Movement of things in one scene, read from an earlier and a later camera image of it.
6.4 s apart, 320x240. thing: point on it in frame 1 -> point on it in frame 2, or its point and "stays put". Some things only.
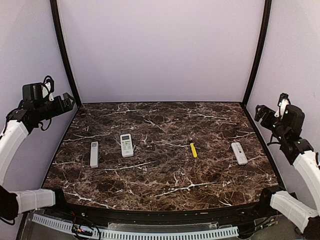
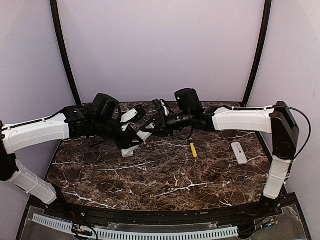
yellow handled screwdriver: x=193 y=149 stays put
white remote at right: x=239 y=153 stays put
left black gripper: x=60 y=108 -> x=124 y=142
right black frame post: x=266 y=17 stays put
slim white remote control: x=94 y=157 -> x=129 y=152
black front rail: x=256 y=209 stays put
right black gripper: x=265 y=122 -> x=161 y=126
